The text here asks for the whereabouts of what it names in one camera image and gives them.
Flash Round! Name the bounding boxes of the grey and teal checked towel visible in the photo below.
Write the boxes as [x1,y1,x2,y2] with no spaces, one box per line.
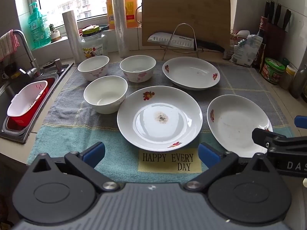
[26,61,295,184]

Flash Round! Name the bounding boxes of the green dish soap bottle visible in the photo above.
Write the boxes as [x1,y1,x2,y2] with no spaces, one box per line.
[27,2,51,51]

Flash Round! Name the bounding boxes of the metal sink soap dispenser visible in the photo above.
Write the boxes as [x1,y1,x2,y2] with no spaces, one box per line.
[51,58,65,73]

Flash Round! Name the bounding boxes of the red and white printed bag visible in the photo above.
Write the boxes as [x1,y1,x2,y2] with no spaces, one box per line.
[225,30,250,59]

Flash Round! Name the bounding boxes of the white and green printed bag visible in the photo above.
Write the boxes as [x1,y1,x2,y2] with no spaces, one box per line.
[229,35,263,67]

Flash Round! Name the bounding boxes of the green-lid sauce jar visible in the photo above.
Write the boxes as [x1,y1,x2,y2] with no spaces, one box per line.
[261,57,286,85]

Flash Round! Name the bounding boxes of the dark red knife block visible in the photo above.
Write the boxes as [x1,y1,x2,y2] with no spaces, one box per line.
[265,23,289,61]

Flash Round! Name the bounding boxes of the bamboo cutting board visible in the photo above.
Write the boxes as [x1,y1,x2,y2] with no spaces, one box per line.
[141,0,231,51]

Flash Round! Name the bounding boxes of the orange cooking oil bottle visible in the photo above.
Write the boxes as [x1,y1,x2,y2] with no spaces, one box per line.
[107,0,139,29]

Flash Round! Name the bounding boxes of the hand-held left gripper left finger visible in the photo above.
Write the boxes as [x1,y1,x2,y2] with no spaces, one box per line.
[30,142,120,193]

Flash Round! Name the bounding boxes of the stainless steel sink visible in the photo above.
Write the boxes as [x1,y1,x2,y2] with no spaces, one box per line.
[0,61,75,144]

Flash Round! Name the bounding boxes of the dark soy sauce bottle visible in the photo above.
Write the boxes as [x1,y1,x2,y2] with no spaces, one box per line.
[257,16,268,69]

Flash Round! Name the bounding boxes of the black-handled kitchen knife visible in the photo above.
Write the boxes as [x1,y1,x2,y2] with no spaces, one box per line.
[147,32,225,53]

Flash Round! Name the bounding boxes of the white plastic bag roll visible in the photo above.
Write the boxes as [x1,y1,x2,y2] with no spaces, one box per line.
[62,10,87,62]

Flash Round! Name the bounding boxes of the pink dishcloth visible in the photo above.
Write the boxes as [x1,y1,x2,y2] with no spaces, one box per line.
[0,29,20,63]

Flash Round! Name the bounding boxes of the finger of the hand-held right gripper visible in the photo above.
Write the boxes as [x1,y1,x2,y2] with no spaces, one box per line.
[252,127,307,154]
[295,115,307,128]

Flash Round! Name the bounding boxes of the small potted plant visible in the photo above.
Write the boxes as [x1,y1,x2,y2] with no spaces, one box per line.
[49,24,61,42]

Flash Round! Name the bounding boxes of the red plastic basin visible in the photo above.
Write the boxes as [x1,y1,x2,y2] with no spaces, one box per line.
[6,77,57,131]

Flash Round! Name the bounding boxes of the plain white bowl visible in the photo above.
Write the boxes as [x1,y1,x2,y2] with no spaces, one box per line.
[83,75,128,114]

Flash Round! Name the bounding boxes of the large white flowered plate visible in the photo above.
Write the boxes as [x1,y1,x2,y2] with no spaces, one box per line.
[117,86,203,152]

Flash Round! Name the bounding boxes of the white pink-flowered bowl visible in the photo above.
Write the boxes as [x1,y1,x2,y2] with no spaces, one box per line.
[77,55,110,82]
[120,55,156,83]

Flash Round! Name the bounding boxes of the small yellow-lid jar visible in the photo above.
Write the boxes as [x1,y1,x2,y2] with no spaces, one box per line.
[281,65,296,91]

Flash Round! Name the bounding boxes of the metal faucet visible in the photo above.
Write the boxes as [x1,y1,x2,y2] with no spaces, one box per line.
[13,29,44,77]

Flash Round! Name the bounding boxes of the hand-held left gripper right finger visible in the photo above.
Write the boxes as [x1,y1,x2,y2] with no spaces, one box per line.
[185,142,271,193]

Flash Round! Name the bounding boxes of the clear plastic wrap roll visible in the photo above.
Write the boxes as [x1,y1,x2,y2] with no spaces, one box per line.
[111,0,131,58]

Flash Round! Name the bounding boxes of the metal wire rack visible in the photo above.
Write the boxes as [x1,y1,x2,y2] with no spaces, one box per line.
[161,23,204,61]

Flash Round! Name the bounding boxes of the glass jar with green lid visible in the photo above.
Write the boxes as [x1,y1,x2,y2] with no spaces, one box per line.
[80,25,108,59]

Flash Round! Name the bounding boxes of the white colander basket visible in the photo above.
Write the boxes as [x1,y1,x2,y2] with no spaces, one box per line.
[7,81,48,127]

